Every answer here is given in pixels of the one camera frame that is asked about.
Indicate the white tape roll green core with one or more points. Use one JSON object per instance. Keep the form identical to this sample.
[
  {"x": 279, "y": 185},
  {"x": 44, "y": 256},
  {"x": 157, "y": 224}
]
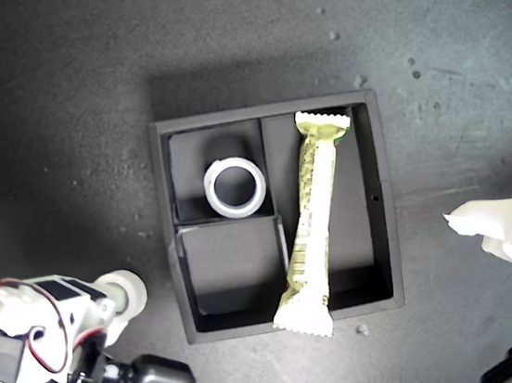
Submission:
[{"x": 132, "y": 290}]

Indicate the snack bar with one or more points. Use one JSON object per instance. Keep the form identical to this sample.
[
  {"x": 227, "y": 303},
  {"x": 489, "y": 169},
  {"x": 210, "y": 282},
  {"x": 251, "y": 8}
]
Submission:
[{"x": 314, "y": 212}]

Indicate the black tray with wells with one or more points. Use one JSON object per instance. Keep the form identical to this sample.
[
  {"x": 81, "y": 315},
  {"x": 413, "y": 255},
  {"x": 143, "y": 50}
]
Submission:
[{"x": 357, "y": 179}]

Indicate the wide white tape roll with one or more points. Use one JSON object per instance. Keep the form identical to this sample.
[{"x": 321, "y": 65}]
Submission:
[{"x": 213, "y": 201}]

